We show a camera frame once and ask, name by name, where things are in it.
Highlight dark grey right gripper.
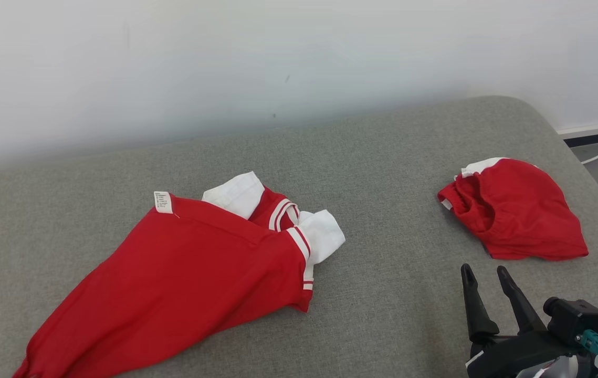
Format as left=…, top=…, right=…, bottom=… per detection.
left=460, top=264, right=593, bottom=378

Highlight red shorts with white trim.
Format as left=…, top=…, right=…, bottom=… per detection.
left=437, top=157, right=590, bottom=261

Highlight red Bulls jersey white sleeves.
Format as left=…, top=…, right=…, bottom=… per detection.
left=13, top=171, right=346, bottom=378

